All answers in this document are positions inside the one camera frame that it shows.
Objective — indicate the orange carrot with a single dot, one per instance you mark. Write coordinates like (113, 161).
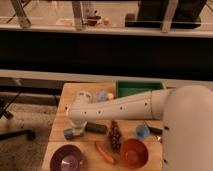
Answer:
(104, 153)

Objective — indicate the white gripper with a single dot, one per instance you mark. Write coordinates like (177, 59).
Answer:
(78, 131)

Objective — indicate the black office chair base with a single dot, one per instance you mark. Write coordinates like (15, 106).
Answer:
(4, 112)

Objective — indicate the blue cup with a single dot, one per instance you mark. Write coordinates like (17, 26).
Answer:
(142, 132)

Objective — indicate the green tray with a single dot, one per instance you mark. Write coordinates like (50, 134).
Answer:
(126, 88)

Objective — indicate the purple bowl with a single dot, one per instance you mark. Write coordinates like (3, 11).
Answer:
(66, 158)

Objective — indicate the light blue plush toy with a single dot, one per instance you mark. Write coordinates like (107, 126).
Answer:
(100, 96)

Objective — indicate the black rectangular block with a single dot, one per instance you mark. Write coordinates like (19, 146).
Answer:
(97, 128)

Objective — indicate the blue sponge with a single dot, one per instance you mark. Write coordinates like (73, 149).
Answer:
(68, 134)

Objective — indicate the orange ball toy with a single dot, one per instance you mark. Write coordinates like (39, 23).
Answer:
(110, 96)

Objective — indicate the dark grape bunch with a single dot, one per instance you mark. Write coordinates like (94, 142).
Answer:
(114, 136)

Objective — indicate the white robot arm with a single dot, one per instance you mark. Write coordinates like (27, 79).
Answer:
(186, 113)

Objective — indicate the orange bowl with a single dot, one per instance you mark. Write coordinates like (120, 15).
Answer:
(134, 153)

